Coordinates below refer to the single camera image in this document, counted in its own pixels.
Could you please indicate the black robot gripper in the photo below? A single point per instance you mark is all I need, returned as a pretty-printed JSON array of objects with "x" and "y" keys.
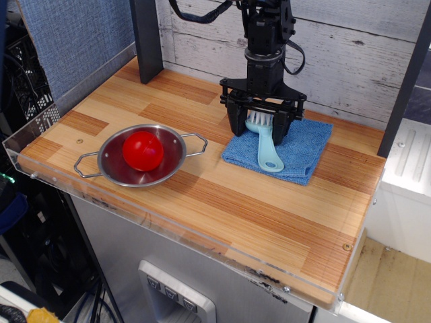
[{"x": 263, "y": 90}]

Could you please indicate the light blue dish brush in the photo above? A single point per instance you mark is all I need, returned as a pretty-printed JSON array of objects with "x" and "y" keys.
[{"x": 261, "y": 124}]

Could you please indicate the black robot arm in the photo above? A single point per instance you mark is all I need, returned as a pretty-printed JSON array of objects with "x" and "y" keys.
[{"x": 268, "y": 26}]

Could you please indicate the blue folded cloth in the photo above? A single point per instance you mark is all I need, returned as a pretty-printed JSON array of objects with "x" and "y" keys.
[{"x": 300, "y": 150}]

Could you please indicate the red ball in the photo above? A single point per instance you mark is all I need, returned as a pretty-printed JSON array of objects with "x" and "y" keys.
[{"x": 143, "y": 151}]

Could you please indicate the white plastic unit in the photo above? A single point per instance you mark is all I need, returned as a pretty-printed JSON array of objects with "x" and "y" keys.
[{"x": 399, "y": 215}]

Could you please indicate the stainless steel cabinet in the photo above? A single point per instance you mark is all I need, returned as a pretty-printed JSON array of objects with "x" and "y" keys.
[{"x": 120, "y": 244}]

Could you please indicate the grey button dispenser panel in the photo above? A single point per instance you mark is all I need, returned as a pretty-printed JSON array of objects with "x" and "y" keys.
[{"x": 171, "y": 300}]

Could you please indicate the black plastic crate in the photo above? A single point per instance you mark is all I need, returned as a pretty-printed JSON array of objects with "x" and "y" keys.
[{"x": 25, "y": 91}]

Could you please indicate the clear acrylic table guard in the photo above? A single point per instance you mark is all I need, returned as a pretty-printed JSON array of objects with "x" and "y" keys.
[{"x": 287, "y": 235}]

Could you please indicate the dark grey left post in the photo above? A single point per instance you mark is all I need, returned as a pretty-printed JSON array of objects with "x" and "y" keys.
[{"x": 147, "y": 38}]

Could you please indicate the dark grey post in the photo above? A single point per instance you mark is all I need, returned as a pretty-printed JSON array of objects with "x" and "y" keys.
[
  {"x": 147, "y": 38},
  {"x": 413, "y": 70}
]

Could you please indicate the steel bowl with wire handles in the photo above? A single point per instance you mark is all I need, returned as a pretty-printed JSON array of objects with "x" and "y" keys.
[{"x": 113, "y": 167}]

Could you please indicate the dark grey right post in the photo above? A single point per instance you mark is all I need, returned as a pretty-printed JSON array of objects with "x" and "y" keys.
[{"x": 413, "y": 70}]

